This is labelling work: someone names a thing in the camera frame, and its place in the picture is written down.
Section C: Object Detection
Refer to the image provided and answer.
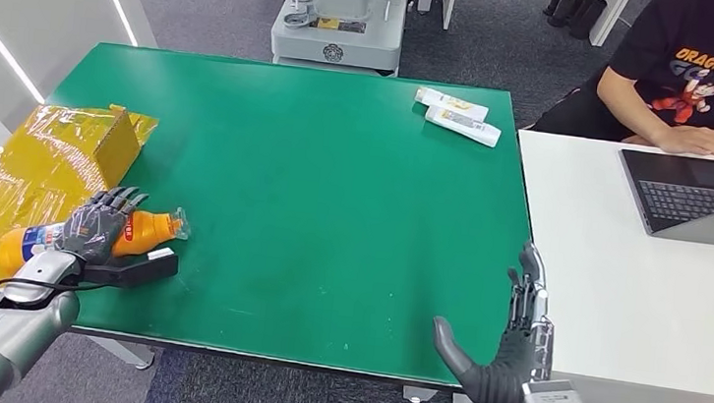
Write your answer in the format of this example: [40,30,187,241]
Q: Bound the orange detergent bottle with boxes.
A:
[0,189,195,294]

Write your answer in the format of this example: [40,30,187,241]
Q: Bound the white desk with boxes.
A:
[492,128,714,403]

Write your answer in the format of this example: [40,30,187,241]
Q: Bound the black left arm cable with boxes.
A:
[0,273,108,310]

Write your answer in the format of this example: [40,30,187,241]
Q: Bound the yellow wrapped cardboard box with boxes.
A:
[0,93,161,330]

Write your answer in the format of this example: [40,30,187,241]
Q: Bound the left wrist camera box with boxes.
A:
[82,239,182,295]

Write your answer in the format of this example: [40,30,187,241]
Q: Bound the white tube carton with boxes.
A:
[412,86,492,123]
[422,104,504,150]

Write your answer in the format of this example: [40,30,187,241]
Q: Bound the person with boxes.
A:
[527,0,714,164]

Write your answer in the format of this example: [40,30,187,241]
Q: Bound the grey machine column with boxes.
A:
[267,0,410,79]

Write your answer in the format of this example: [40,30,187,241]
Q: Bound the black boots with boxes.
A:
[539,0,608,41]

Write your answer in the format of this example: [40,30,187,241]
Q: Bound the dark grey laptop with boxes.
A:
[611,147,714,248]

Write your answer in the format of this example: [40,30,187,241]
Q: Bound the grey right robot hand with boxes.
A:
[424,232,564,403]

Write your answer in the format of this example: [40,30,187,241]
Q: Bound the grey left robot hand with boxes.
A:
[58,180,151,270]

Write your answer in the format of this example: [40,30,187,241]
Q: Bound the white cabinet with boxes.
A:
[587,0,633,50]

